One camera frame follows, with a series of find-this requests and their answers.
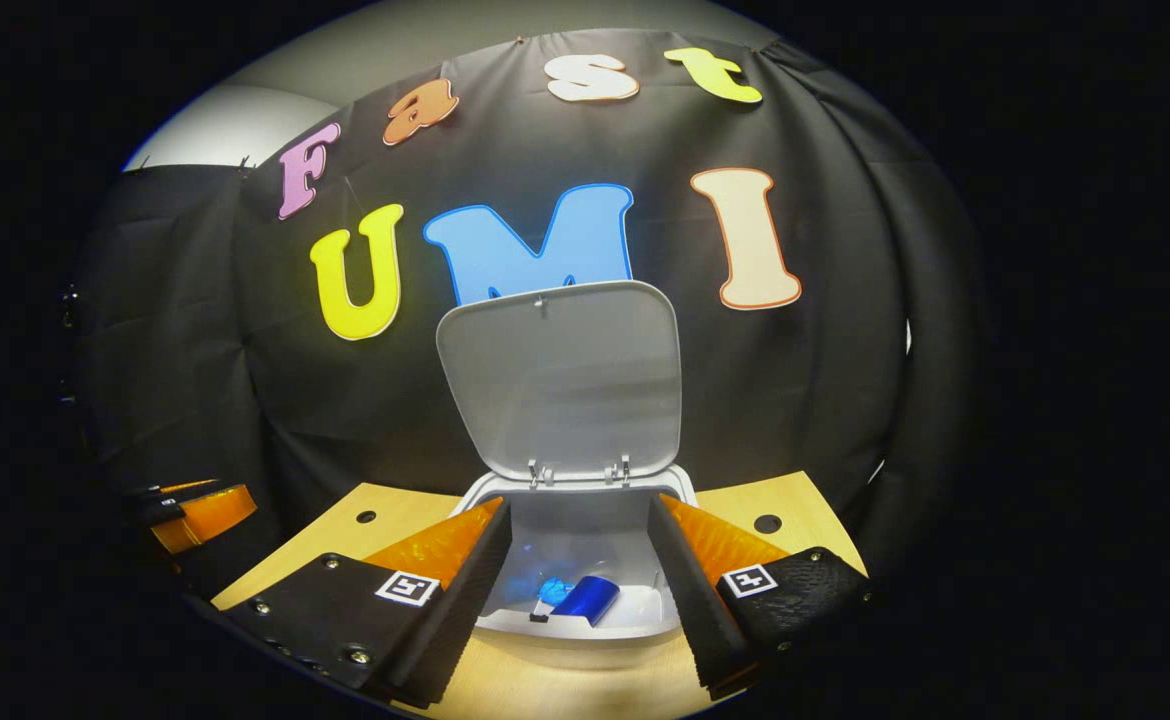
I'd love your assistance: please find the wooden desktop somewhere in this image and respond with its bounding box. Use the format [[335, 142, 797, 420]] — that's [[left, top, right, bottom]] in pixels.
[[210, 470, 868, 720]]

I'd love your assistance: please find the white desktop garbage bin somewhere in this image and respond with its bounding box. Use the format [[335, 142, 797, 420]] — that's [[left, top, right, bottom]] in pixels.
[[435, 280, 698, 641]]

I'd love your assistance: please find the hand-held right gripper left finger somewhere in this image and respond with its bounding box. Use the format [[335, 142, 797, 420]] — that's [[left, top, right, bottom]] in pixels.
[[225, 497, 514, 709]]

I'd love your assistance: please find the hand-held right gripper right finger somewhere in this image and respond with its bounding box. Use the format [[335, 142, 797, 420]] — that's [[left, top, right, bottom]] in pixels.
[[647, 492, 876, 701]]

